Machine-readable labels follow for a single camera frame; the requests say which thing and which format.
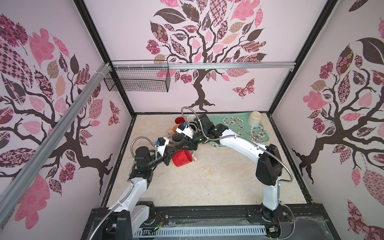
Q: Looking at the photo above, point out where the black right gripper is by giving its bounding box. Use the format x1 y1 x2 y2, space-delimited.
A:
178 131 208 152

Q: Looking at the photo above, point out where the dark grey mug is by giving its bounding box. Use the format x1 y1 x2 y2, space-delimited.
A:
172 133 185 144

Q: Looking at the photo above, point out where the peach and cream mug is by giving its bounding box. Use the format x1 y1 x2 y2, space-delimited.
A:
168 124 179 136

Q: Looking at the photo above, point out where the pale pink mug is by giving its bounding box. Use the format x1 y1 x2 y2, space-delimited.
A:
190 151 197 162

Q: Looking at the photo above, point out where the white mug red inside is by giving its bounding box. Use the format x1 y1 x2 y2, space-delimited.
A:
175 117 186 125

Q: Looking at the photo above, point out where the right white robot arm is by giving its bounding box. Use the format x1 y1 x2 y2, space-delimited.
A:
177 114 283 212

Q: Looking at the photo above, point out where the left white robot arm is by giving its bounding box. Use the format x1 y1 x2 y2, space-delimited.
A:
89 144 173 240

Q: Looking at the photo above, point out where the mint green floral tray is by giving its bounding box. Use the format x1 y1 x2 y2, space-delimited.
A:
208 113 270 143

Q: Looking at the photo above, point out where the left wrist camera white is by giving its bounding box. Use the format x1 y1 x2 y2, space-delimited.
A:
155 137 169 158

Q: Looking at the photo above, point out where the black wire basket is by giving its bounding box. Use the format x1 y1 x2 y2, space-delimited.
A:
104 60 171 93

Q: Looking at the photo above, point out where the aluminium rail back wall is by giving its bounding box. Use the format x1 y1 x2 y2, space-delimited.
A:
112 61 296 70

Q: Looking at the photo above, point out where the aluminium rail wall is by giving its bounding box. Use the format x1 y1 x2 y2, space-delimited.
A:
1 63 111 224
112 61 296 70

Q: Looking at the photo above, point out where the white slotted cable duct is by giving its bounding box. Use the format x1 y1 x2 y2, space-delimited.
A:
134 226 267 238

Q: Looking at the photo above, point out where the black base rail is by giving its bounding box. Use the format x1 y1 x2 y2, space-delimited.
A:
82 201 339 240

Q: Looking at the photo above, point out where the aluminium rail left wall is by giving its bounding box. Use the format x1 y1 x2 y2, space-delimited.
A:
1 63 111 224

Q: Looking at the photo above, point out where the black corner frame post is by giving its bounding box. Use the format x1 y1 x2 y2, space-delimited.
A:
74 0 136 118

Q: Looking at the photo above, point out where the black right corner post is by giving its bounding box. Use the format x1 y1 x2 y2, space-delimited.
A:
268 0 339 116

